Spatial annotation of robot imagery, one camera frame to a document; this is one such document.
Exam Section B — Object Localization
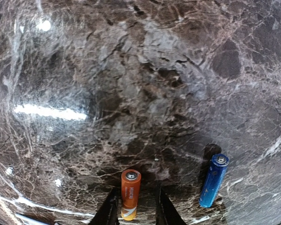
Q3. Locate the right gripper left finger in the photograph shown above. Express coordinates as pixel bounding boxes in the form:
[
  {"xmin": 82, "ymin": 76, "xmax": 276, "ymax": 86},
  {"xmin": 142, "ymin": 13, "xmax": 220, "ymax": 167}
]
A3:
[{"xmin": 89, "ymin": 188, "xmax": 119, "ymax": 225}]

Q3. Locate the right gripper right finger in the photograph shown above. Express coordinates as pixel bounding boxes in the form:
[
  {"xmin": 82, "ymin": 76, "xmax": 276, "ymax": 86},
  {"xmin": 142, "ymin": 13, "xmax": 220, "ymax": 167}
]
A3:
[{"xmin": 155, "ymin": 185, "xmax": 186, "ymax": 225}]

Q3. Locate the orange AAA battery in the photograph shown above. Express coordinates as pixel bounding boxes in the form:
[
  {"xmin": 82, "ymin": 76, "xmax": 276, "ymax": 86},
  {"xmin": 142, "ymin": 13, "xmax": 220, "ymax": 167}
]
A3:
[{"xmin": 121, "ymin": 169, "xmax": 141, "ymax": 221}]

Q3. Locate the blue AAA battery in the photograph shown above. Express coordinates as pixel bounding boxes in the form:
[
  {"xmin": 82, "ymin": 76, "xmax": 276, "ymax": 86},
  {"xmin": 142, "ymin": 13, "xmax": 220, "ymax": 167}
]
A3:
[{"xmin": 199, "ymin": 154, "xmax": 229, "ymax": 208}]

